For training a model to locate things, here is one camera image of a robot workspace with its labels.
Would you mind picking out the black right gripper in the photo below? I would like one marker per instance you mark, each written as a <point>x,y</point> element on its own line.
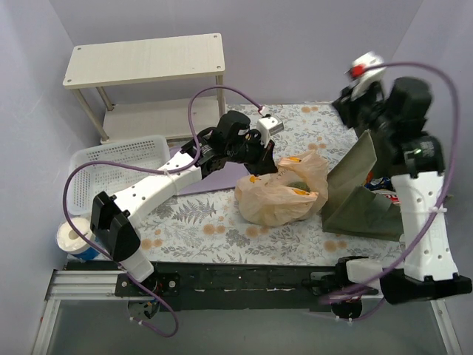
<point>347,107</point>

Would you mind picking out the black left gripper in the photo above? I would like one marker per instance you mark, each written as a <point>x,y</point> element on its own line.
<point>264,159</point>

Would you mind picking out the orange plastic grocery bag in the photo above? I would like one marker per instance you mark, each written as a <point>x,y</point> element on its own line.
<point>267,201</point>

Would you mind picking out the green melon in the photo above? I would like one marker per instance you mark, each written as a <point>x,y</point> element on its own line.
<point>301,185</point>

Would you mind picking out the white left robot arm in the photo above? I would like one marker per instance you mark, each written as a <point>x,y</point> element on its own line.
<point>115,219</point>

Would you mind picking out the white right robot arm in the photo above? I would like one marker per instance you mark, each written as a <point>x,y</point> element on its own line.
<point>429,271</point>

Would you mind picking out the purple plastic tray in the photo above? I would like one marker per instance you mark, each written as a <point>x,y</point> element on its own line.
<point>223,179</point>

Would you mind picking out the colourful snack packet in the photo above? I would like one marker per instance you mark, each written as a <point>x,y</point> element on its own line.
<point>383,186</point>

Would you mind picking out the green canvas tote bag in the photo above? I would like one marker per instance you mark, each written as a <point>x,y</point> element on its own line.
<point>353,209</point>

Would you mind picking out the white perforated plastic basket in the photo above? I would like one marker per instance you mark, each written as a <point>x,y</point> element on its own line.
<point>149,152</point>

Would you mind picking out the white two-tier shelf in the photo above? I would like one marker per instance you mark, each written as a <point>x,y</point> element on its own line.
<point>128,88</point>

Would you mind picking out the white paper towel roll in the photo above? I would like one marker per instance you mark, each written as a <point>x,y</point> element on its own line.
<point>70,242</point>

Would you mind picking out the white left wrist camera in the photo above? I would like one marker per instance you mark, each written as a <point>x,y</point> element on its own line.
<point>268,126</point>

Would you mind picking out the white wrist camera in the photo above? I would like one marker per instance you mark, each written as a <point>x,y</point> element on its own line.
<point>361,76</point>
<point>268,126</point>

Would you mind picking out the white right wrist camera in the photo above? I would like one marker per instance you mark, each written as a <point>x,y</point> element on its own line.
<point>361,76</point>

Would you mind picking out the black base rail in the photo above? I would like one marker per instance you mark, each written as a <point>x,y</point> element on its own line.
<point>211,286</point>

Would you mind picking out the aluminium frame rail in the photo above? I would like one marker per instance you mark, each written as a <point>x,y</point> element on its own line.
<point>75,286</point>

